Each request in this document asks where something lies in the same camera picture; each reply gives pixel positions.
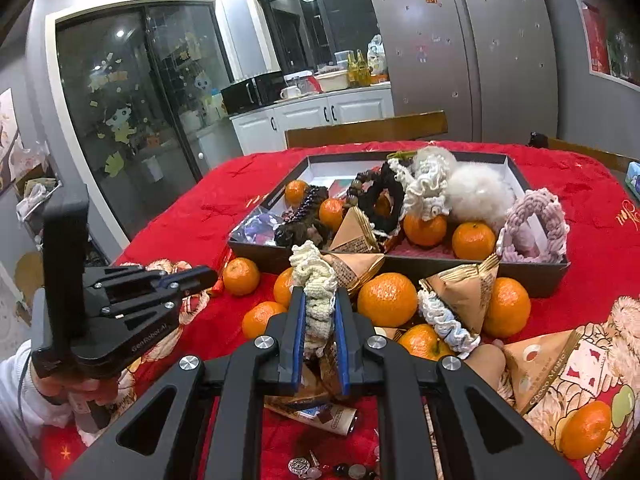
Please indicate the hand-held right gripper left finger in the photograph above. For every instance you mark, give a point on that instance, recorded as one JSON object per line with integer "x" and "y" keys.
{"x": 298, "y": 340}

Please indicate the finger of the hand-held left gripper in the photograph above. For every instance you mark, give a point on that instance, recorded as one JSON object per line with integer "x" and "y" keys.
{"x": 195, "y": 275}
{"x": 170, "y": 300}

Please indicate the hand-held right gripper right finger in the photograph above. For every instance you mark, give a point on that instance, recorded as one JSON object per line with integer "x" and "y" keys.
{"x": 342, "y": 345}

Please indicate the beige knitted scrunchie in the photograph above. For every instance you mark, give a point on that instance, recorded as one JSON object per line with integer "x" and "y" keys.
{"x": 315, "y": 285}

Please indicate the black gift box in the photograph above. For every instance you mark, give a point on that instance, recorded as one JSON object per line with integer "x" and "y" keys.
{"x": 260, "y": 252}

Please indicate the black scrunchie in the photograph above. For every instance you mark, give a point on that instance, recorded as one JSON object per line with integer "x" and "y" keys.
{"x": 396, "y": 192}

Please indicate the person's left forearm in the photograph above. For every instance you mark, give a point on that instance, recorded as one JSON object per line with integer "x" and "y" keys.
{"x": 17, "y": 410}

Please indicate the person's left hand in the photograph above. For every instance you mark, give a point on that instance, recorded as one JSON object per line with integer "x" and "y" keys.
{"x": 85, "y": 397}

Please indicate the pile of mandarin oranges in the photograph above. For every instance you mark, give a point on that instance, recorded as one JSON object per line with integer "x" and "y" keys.
{"x": 387, "y": 300}

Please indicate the chocolate candy tube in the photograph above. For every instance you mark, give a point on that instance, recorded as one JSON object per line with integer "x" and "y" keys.
{"x": 330, "y": 417}

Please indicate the red printed blanket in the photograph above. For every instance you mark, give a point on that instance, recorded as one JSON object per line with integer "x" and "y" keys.
{"x": 200, "y": 200}

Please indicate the purple patterned round item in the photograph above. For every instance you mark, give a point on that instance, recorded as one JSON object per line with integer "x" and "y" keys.
{"x": 262, "y": 225}

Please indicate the white grey knitted scrunchie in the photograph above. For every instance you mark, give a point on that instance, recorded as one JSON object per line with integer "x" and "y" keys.
{"x": 445, "y": 325}

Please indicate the pile of brown triangular packets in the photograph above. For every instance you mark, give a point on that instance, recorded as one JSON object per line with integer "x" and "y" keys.
{"x": 465, "y": 292}

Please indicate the brown rounded object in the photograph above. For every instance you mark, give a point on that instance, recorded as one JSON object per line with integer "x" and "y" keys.
{"x": 485, "y": 367}

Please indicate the glass sliding door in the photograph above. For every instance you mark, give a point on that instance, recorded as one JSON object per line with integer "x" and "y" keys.
{"x": 140, "y": 125}

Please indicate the red card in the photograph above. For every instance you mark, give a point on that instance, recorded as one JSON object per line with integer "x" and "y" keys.
{"x": 341, "y": 184}

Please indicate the black microwave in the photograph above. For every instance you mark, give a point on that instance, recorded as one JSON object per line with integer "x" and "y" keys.
{"x": 250, "y": 92}

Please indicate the white kitchen cabinet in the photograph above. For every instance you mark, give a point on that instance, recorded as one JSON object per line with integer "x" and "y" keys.
{"x": 310, "y": 117}

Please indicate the white fluffy pom-pom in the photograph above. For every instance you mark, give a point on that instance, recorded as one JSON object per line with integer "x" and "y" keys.
{"x": 477, "y": 192}

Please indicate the white cup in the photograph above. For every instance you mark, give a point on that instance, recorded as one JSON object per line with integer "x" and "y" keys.
{"x": 289, "y": 93}

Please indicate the white fluffy scrunchie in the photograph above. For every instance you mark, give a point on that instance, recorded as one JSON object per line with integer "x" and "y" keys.
{"x": 434, "y": 161}

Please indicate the wooden chair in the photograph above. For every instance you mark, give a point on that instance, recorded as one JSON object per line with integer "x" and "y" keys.
{"x": 365, "y": 130}

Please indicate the pink knitted scrunchie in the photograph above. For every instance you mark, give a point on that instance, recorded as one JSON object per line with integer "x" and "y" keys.
{"x": 515, "y": 210}

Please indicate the white basin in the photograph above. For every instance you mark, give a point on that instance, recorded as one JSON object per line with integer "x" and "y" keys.
{"x": 332, "y": 82}

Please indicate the loose mandarin orange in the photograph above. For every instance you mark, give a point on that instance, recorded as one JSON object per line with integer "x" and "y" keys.
{"x": 585, "y": 430}

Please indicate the yellow drink bottle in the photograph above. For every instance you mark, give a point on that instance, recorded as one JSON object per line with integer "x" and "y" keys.
{"x": 362, "y": 70}
{"x": 351, "y": 70}

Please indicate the clear plastic container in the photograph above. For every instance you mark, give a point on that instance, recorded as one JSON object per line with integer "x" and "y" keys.
{"x": 342, "y": 60}

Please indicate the small black object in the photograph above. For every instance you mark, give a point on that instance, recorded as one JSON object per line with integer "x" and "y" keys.
{"x": 538, "y": 139}

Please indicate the plastic bag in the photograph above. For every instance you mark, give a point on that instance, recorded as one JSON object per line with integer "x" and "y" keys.
{"x": 377, "y": 55}

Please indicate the dark kitchen window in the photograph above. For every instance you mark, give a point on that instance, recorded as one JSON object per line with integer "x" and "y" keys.
{"x": 330, "y": 15}

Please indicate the silver refrigerator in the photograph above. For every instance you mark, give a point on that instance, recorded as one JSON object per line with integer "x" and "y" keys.
{"x": 475, "y": 60}

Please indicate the tissue pack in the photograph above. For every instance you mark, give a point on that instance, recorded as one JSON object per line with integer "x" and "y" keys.
{"x": 634, "y": 176}

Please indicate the wall poster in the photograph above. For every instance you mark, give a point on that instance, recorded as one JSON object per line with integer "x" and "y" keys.
{"x": 7, "y": 145}

